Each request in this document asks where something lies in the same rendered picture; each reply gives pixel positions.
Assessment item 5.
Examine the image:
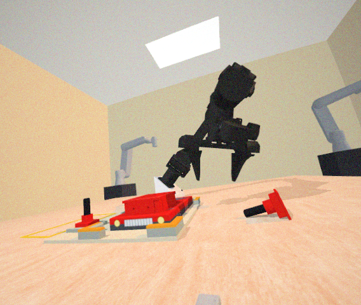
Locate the red toy car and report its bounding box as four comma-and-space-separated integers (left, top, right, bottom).
109, 196, 193, 231

